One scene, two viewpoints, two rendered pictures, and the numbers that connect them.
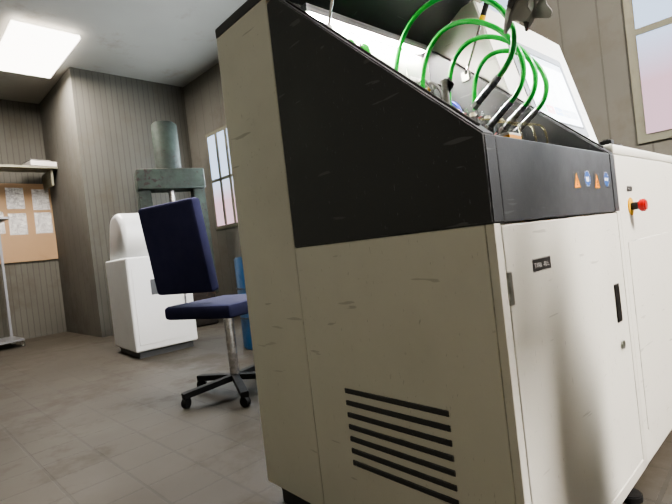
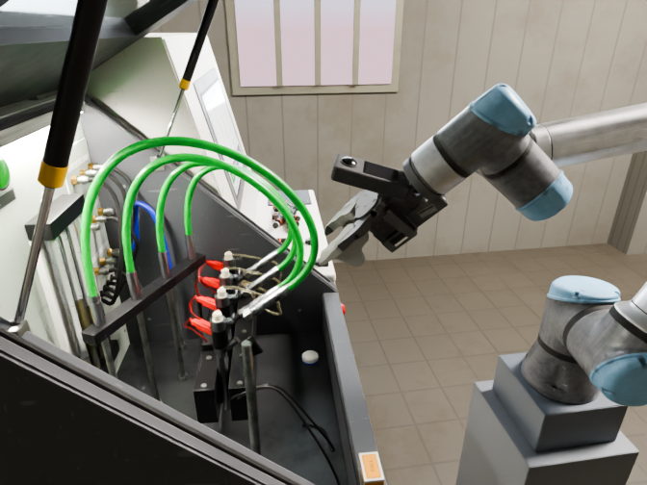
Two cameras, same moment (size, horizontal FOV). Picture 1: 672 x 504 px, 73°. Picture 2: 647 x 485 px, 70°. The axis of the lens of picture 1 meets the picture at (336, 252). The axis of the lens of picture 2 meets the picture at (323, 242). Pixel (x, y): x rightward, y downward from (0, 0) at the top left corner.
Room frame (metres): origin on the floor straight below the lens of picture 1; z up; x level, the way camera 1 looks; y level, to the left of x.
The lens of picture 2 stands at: (0.67, 0.08, 1.57)
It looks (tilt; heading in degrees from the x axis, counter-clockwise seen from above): 25 degrees down; 306
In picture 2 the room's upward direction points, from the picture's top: straight up
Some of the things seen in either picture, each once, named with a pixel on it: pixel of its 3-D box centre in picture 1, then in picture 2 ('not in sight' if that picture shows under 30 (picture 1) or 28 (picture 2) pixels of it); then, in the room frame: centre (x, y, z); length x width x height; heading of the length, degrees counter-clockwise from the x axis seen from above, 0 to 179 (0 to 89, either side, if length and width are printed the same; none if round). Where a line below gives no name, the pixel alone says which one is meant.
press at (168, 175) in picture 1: (175, 225); not in sight; (5.73, 1.97, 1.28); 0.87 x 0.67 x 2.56; 135
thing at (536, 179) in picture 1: (557, 182); (347, 404); (1.05, -0.52, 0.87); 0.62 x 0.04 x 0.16; 132
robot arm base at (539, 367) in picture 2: not in sight; (564, 359); (0.71, -0.83, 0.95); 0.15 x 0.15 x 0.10
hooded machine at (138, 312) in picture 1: (149, 280); not in sight; (4.37, 1.82, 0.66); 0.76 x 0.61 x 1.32; 44
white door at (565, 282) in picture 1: (584, 366); not in sight; (1.03, -0.53, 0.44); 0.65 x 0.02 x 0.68; 132
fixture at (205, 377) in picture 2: not in sight; (231, 360); (1.30, -0.45, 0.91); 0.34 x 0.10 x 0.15; 132
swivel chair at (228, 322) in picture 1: (222, 296); not in sight; (2.65, 0.69, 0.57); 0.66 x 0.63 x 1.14; 130
